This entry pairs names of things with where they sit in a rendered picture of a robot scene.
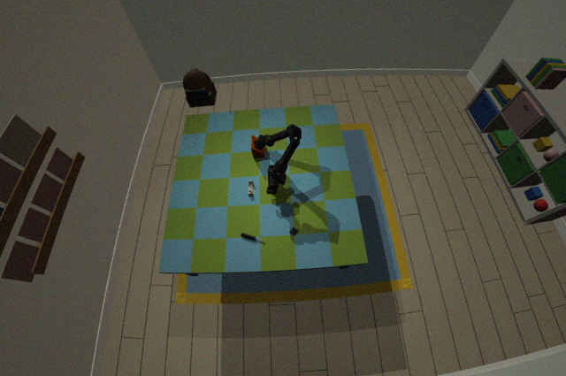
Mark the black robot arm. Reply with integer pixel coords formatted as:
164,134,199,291
254,124,302,190

